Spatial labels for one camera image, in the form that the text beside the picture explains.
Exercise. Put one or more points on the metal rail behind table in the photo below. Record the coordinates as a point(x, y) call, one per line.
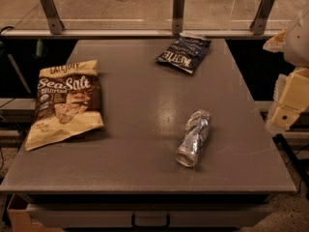
point(102, 34)

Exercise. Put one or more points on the tan Sea Salt chip bag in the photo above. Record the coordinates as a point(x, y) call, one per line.
point(68, 103)

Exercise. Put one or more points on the left metal bracket post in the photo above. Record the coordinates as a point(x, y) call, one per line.
point(54, 22)

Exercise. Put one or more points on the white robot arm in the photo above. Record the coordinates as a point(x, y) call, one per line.
point(296, 44)

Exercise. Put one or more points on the grey drawer with handle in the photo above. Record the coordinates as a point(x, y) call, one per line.
point(91, 216)

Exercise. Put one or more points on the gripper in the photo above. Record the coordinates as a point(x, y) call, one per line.
point(298, 43)

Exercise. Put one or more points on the middle metal bracket post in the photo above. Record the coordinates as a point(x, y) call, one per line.
point(177, 16)

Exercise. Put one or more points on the right metal bracket post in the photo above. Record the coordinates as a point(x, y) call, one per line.
point(259, 23)

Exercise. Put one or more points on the crushed silver redbull can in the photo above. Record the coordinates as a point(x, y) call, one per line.
point(196, 132)

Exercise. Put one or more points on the blue Kettle chip bag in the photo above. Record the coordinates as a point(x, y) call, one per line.
point(186, 52)

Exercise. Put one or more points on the cardboard box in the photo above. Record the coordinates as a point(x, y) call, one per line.
point(21, 220)

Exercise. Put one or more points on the metal bracket post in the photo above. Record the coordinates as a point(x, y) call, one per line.
point(259, 23)
point(54, 22)
point(177, 16)

